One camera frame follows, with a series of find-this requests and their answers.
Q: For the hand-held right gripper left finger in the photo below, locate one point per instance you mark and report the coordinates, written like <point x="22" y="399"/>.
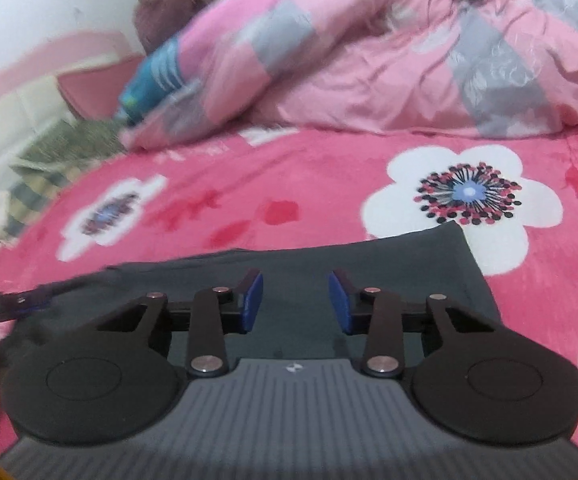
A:
<point x="250" y="305"/>

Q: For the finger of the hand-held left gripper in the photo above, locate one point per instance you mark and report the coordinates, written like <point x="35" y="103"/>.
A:
<point x="14" y="305"/>

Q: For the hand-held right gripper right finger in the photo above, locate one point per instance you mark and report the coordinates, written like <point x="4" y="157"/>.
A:
<point x="340" y="305"/>

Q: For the dark grey pants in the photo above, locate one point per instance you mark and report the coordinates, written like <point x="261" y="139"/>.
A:
<point x="394" y="255"/>

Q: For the plaid pillow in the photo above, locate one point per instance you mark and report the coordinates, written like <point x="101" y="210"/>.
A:
<point x="39" y="195"/>

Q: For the pink floral blanket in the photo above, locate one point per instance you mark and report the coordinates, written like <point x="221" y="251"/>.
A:
<point x="294" y="175"/>

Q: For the green leaf-print pillow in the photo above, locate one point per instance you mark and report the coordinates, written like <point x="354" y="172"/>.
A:
<point x="74" y="142"/>

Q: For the pink and white headboard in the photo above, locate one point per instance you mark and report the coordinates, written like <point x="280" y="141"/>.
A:
<point x="14" y="105"/>

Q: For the pink pillow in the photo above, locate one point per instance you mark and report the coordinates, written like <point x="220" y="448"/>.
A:
<point x="99" y="85"/>

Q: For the pink and grey quilt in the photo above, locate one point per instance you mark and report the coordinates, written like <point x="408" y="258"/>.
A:
<point x="369" y="60"/>

